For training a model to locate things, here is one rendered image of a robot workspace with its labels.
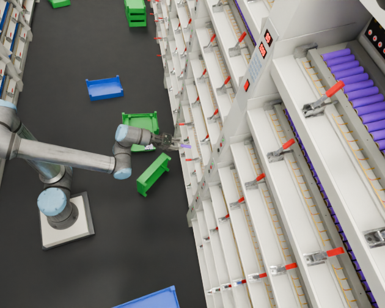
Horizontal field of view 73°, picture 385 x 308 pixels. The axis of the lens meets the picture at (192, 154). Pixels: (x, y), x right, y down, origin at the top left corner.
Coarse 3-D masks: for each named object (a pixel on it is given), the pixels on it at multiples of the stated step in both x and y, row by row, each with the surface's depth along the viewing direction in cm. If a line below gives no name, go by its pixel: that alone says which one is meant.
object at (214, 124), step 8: (192, 56) 146; (200, 56) 145; (192, 64) 146; (200, 64) 144; (192, 72) 149; (200, 72) 142; (200, 80) 137; (208, 80) 139; (200, 88) 137; (208, 88) 136; (200, 96) 134; (208, 96) 134; (208, 104) 131; (216, 104) 130; (208, 112) 129; (216, 112) 120; (208, 120) 124; (216, 120) 125; (208, 128) 124; (216, 128) 124; (216, 136) 122
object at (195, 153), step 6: (186, 102) 178; (186, 108) 179; (186, 114) 177; (186, 120) 174; (192, 120) 173; (186, 126) 172; (192, 132) 169; (192, 138) 167; (192, 144) 165; (192, 150) 163; (198, 150) 162; (192, 156) 160; (198, 156) 160; (198, 168) 156; (198, 174) 154; (198, 180) 152
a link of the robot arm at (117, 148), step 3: (117, 141) 138; (114, 144) 144; (117, 144) 139; (114, 147) 143; (117, 147) 141; (120, 147) 140; (123, 147) 139; (126, 147) 140; (129, 147) 141; (114, 150) 142; (117, 150) 140; (120, 150) 139; (123, 150) 139; (126, 150) 140; (129, 150) 142; (114, 153) 141; (129, 153) 141
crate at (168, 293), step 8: (168, 288) 121; (144, 296) 118; (152, 296) 123; (160, 296) 124; (168, 296) 124; (176, 296) 120; (120, 304) 115; (128, 304) 120; (136, 304) 121; (144, 304) 121; (152, 304) 121; (160, 304) 122; (168, 304) 122; (176, 304) 123
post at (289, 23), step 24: (288, 0) 56; (312, 0) 53; (336, 0) 54; (288, 24) 57; (312, 24) 58; (336, 24) 59; (360, 24) 61; (264, 72) 69; (240, 120) 86; (216, 144) 113; (216, 168) 115; (192, 216) 174
